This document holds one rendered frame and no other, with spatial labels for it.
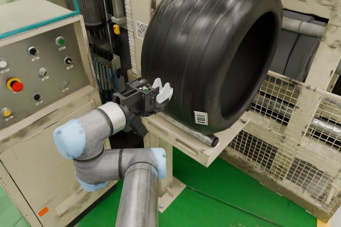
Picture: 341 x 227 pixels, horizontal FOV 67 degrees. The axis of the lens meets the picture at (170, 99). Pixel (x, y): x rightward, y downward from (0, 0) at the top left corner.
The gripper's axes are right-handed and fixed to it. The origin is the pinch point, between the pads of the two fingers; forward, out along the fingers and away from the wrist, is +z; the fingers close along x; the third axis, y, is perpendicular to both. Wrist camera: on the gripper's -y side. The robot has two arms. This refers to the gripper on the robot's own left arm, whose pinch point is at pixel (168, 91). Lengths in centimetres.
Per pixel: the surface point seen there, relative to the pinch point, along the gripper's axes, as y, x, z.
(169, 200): -115, 20, 37
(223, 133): -35, -6, 35
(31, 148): -45, 55, -25
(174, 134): -31.5, 7.1, 15.5
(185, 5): 23.1, 4.9, 10.4
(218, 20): 22.0, -6.9, 9.9
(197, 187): -114, 12, 59
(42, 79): -17, 60, -11
